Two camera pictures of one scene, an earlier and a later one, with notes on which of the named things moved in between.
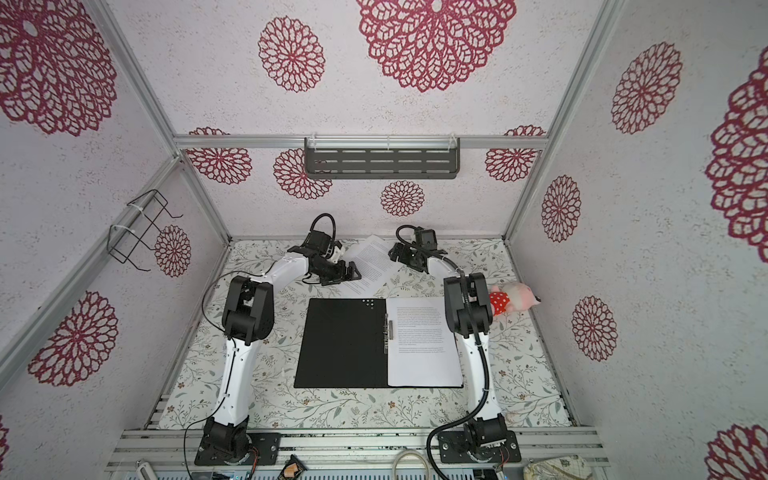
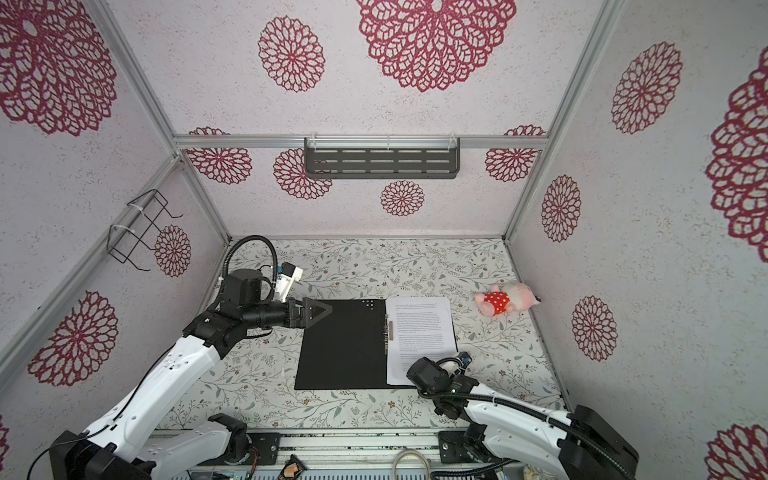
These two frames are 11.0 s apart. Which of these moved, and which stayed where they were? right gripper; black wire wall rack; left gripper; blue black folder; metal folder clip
Moved: right gripper; left gripper
Stayed: blue black folder; metal folder clip; black wire wall rack
